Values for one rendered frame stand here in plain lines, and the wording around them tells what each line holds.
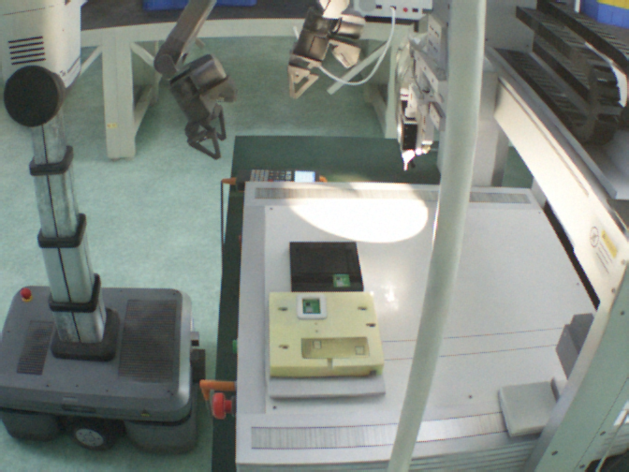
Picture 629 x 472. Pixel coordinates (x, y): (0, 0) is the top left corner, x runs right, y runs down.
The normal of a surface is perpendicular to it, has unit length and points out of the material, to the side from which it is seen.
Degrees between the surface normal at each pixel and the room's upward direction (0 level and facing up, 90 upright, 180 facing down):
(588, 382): 90
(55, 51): 98
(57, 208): 90
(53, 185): 90
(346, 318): 0
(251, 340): 0
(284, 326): 0
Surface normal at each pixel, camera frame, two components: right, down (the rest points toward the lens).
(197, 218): 0.03, -0.84
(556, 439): 0.04, 0.55
